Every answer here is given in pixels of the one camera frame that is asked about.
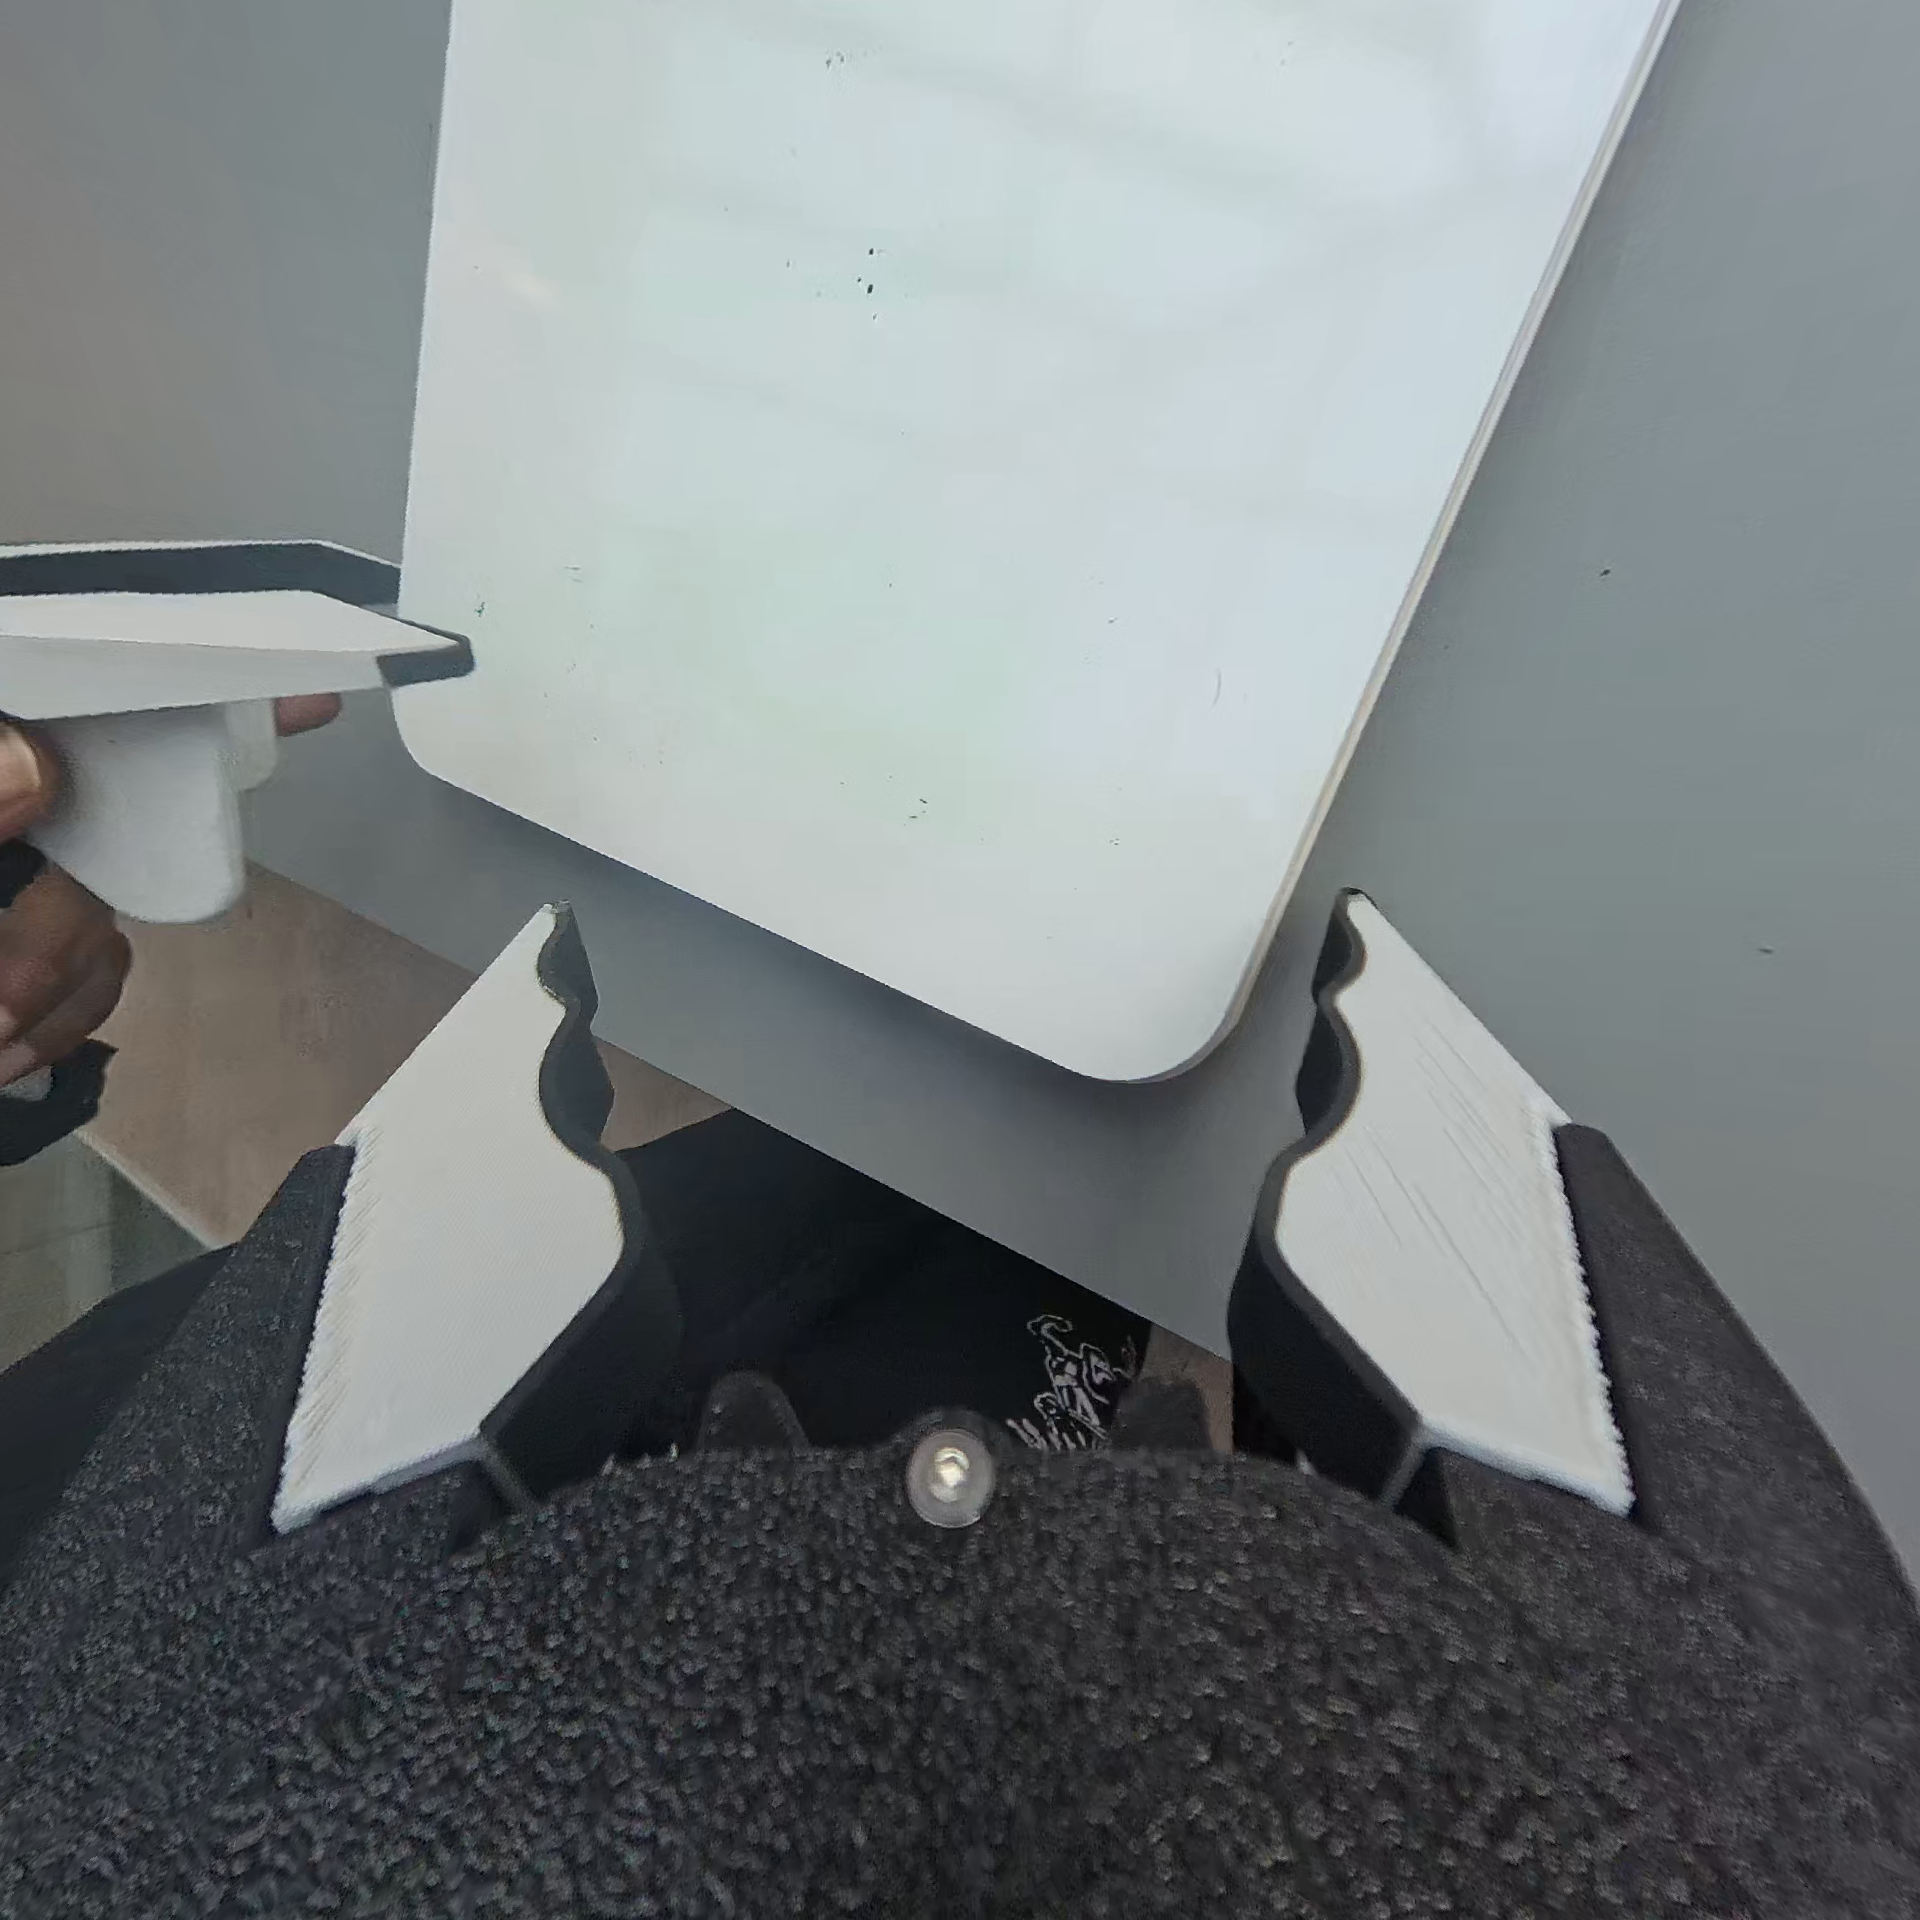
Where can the stack of white boards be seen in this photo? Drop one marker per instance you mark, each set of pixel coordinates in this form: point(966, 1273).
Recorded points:
point(973, 525)

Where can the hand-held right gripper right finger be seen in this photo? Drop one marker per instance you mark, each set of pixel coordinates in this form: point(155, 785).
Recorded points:
point(1454, 1262)

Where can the person's dark trouser leg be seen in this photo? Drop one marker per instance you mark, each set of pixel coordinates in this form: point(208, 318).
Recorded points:
point(841, 1276)

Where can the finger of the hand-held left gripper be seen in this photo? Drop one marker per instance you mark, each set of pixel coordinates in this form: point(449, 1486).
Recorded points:
point(182, 570)
point(182, 655)

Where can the person's left hand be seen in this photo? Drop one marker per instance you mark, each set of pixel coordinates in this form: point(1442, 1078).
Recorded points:
point(59, 974)

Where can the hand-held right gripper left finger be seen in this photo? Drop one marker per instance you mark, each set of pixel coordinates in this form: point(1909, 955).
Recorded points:
point(450, 1276)

